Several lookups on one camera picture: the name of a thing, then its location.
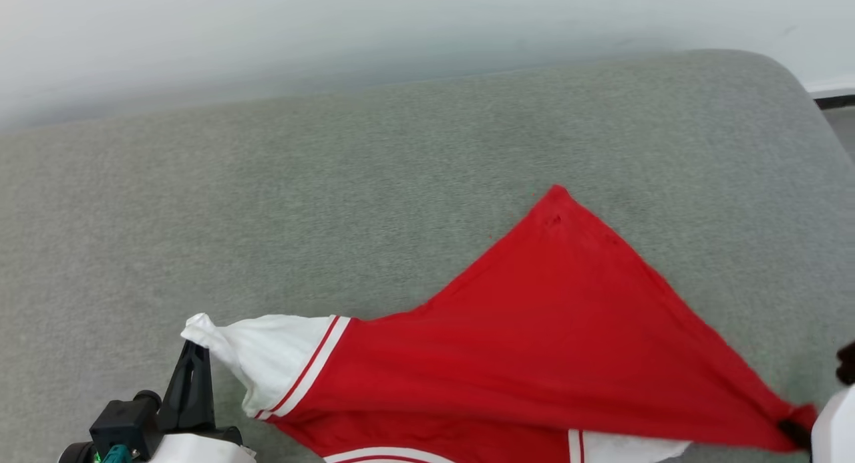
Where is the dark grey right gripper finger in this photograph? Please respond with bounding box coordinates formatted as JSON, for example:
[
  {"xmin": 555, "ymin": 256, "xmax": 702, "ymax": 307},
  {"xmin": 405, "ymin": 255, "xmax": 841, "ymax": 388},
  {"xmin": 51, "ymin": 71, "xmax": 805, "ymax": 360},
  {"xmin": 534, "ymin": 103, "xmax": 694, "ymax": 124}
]
[{"xmin": 777, "ymin": 418, "xmax": 814, "ymax": 452}]

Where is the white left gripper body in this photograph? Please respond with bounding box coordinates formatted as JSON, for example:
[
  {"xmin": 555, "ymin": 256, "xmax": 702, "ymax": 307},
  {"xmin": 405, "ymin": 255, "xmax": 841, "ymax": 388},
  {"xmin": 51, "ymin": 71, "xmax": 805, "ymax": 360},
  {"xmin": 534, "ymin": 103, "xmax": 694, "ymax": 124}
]
[{"xmin": 144, "ymin": 426, "xmax": 258, "ymax": 463}]

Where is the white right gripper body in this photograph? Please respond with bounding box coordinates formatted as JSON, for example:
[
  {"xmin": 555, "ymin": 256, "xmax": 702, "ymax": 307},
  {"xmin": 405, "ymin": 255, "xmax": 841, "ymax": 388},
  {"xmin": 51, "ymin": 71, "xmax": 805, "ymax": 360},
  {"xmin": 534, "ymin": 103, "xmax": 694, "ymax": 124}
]
[{"xmin": 810, "ymin": 383, "xmax": 855, "ymax": 463}]

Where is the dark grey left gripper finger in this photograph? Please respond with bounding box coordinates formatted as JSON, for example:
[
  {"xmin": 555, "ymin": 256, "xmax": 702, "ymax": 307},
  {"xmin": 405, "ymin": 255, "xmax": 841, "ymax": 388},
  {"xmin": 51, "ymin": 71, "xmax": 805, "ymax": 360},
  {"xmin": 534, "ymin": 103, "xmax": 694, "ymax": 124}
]
[
  {"xmin": 159, "ymin": 341, "xmax": 194, "ymax": 432},
  {"xmin": 190, "ymin": 343, "xmax": 216, "ymax": 432}
]

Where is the red and white garment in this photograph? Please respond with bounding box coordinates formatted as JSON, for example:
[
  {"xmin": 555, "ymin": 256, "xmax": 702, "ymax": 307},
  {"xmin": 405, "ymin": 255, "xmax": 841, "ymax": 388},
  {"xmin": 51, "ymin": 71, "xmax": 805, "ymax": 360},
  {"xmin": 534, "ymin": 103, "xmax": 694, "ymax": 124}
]
[{"xmin": 180, "ymin": 184, "xmax": 819, "ymax": 463}]

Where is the grey fabric sofa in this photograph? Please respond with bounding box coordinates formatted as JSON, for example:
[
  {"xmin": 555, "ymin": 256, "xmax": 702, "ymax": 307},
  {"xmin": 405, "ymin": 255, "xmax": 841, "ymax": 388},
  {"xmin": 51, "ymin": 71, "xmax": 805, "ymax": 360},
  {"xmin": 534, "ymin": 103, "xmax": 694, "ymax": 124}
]
[{"xmin": 0, "ymin": 49, "xmax": 855, "ymax": 463}]

